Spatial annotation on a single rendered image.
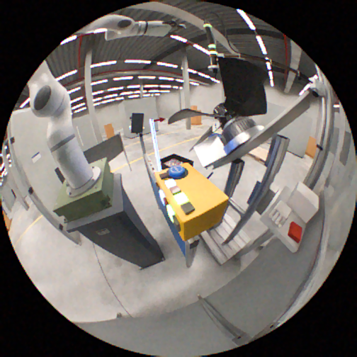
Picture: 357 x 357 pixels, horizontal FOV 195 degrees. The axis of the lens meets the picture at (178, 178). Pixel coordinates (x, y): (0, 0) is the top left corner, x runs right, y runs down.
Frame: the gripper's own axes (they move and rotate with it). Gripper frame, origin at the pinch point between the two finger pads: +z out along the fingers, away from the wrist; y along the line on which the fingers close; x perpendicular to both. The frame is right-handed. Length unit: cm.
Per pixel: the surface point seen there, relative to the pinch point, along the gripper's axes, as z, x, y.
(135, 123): -20, -51, -57
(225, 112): 23, -46, 3
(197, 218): -20, -59, 37
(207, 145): 11, -64, 2
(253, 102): 45, -37, 8
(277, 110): 551, 1, -119
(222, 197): -14, -59, 37
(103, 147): -80, -81, -150
